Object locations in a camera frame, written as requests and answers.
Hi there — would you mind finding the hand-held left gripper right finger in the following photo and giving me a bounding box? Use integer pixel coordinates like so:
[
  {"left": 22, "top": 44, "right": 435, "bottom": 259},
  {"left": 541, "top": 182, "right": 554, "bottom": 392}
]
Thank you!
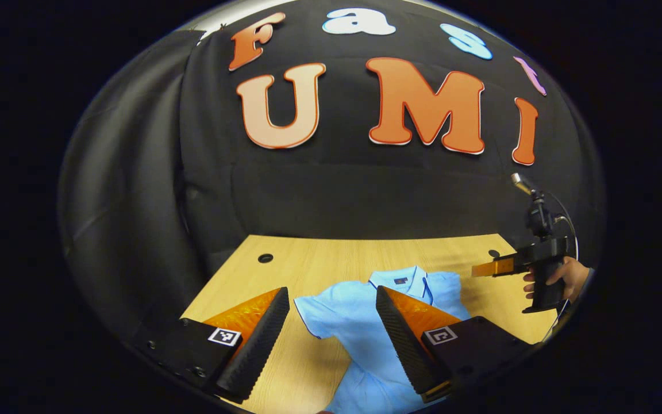
[{"left": 376, "top": 286, "right": 536, "bottom": 403}]

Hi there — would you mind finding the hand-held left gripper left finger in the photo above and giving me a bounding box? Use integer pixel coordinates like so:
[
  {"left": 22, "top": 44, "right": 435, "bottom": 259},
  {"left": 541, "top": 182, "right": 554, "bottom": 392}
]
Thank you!
[{"left": 133, "top": 286, "right": 290, "bottom": 404}]

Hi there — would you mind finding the light blue T-shirt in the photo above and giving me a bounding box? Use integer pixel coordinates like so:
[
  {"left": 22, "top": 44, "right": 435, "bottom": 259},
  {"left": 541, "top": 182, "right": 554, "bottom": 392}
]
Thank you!
[{"left": 294, "top": 264, "right": 473, "bottom": 414}]

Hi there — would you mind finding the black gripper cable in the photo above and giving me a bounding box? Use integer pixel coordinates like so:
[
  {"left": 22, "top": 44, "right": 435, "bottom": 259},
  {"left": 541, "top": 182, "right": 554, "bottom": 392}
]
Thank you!
[{"left": 541, "top": 191, "right": 580, "bottom": 341}]

